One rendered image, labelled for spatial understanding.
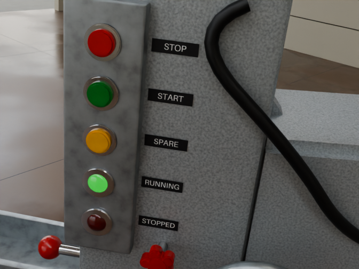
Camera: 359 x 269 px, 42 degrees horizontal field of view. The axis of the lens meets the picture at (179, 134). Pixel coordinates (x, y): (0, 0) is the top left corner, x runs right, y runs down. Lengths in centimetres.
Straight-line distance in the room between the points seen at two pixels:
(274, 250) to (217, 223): 8
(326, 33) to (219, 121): 666
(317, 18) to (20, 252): 660
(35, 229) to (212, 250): 36
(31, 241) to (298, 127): 49
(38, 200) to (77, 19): 248
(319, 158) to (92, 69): 25
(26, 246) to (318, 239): 48
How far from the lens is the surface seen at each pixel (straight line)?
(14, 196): 297
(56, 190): 299
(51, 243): 65
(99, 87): 46
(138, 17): 44
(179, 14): 45
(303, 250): 57
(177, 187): 51
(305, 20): 724
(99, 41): 45
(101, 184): 51
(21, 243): 84
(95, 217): 53
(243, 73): 46
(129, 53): 45
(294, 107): 61
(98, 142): 48
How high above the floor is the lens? 156
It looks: 24 degrees down
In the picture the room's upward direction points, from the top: 6 degrees clockwise
